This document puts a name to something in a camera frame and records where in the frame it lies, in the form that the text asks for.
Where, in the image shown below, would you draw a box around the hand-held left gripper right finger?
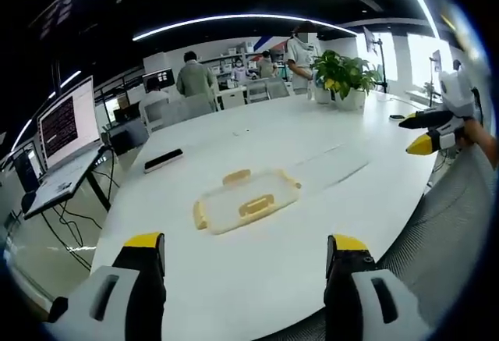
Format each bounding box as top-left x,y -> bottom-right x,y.
323,233 -> 432,341

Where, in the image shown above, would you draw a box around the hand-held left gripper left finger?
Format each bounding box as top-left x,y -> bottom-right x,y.
46,232 -> 168,341

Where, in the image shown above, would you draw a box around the clear lid with yellow plastic buckle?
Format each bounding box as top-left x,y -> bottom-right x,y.
193,168 -> 303,236

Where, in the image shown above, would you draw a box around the person's right hand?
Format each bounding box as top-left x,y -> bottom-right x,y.
454,116 -> 484,151

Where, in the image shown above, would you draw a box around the monitor on black tripod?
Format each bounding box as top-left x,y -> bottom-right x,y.
361,25 -> 391,94

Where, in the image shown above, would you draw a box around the grey mesh office chair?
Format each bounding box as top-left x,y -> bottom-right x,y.
249,144 -> 498,341

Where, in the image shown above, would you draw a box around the green potted plant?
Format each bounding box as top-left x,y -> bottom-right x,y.
309,49 -> 381,112

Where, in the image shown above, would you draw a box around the black and white flat device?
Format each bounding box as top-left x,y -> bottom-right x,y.
143,147 -> 185,175

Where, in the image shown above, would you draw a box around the light grey office chair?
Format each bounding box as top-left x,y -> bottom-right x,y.
245,76 -> 292,105

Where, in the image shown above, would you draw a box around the dark grey office chair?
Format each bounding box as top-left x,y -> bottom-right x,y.
100,118 -> 151,158

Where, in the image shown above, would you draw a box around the dark computer tower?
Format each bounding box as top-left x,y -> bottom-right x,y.
8,148 -> 43,196

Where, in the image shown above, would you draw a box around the white laptop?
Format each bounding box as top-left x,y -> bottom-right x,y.
23,75 -> 107,221

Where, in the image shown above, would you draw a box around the white storage shelf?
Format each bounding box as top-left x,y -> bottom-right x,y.
197,39 -> 292,87

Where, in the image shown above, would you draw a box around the long ceiling light strip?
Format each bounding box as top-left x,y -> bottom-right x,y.
132,13 -> 358,42

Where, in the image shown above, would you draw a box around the black desktop monitor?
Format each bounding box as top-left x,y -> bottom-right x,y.
141,68 -> 177,94

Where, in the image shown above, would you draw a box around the black floor cables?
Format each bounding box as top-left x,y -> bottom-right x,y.
37,199 -> 103,274

